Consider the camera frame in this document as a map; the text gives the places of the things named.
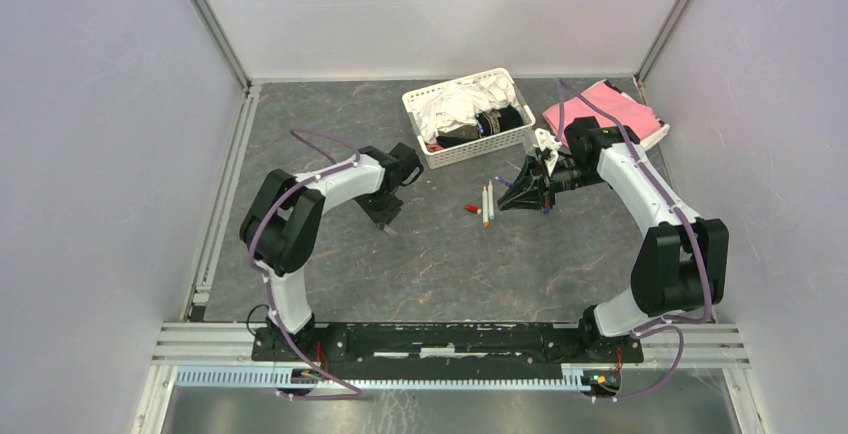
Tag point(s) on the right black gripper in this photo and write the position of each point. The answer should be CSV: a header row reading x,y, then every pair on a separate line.
x,y
534,188

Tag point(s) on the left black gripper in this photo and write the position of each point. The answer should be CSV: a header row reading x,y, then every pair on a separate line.
x,y
383,217

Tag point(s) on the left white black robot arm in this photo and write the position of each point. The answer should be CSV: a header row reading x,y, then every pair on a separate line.
x,y
282,224

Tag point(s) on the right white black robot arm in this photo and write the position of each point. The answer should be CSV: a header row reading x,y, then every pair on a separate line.
x,y
680,270

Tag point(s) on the white pen blue tip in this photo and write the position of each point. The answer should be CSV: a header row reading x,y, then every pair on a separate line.
x,y
490,201

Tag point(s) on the black cloth in basket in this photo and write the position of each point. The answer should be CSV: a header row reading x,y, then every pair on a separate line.
x,y
486,124

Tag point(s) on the white cloth in basket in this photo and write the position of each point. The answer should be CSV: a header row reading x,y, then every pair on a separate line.
x,y
457,104

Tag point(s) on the white plastic basket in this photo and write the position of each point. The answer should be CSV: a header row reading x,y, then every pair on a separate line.
x,y
436,157

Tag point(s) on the pink folded cloth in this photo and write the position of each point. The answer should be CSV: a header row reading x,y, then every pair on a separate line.
x,y
601,94

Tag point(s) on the white cloth under pink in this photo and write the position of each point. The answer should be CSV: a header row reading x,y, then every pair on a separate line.
x,y
646,124

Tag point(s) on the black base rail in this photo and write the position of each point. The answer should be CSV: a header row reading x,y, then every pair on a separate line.
x,y
461,351

